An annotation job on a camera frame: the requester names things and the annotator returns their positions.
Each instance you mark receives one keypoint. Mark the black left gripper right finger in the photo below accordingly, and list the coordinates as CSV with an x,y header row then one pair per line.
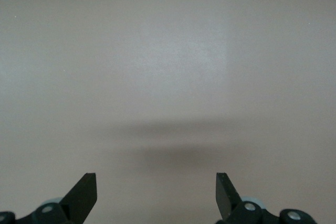
x,y
225,200

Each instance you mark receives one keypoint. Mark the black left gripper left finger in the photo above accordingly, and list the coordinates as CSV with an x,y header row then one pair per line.
x,y
84,197

